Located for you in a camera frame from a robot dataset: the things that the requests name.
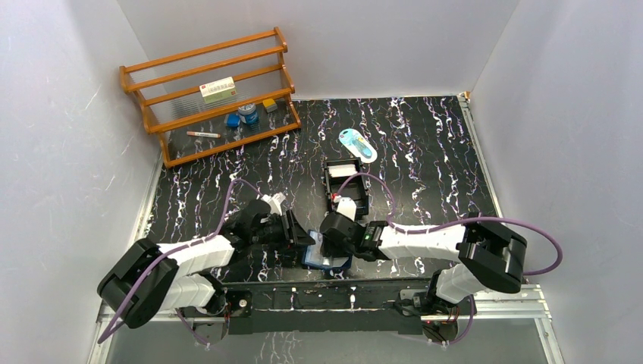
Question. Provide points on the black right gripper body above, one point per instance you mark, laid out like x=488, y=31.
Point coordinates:
x=352, y=249

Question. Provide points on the orange wooden shelf rack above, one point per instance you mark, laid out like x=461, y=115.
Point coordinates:
x=167, y=92

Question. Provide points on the blue small cap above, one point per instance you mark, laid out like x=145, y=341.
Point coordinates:
x=232, y=120

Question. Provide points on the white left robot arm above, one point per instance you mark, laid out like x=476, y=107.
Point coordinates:
x=152, y=277

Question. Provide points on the black card box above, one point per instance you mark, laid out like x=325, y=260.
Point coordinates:
x=353, y=188

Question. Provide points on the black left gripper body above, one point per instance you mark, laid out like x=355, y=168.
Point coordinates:
x=292, y=228

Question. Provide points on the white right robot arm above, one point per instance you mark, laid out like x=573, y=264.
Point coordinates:
x=486, y=255

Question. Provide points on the yellow grey small block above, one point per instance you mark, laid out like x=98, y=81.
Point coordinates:
x=269, y=105

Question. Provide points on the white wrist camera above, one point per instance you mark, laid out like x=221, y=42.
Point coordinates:
x=275, y=202
x=346, y=207

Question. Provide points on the blue round tin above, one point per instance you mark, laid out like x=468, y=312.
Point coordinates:
x=248, y=114

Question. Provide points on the teal oval blister pack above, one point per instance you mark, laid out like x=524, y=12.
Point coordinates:
x=358, y=145

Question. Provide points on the orange white marker pen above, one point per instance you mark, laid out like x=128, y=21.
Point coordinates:
x=203, y=134

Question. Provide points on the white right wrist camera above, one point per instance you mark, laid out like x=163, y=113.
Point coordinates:
x=346, y=207

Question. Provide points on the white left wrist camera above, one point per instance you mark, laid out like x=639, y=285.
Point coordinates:
x=275, y=202

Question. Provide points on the blue leather card holder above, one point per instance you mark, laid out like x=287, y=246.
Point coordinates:
x=315, y=260

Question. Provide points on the white card stack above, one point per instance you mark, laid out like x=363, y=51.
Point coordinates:
x=344, y=170

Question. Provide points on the white green small box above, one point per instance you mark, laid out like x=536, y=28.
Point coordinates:
x=218, y=90

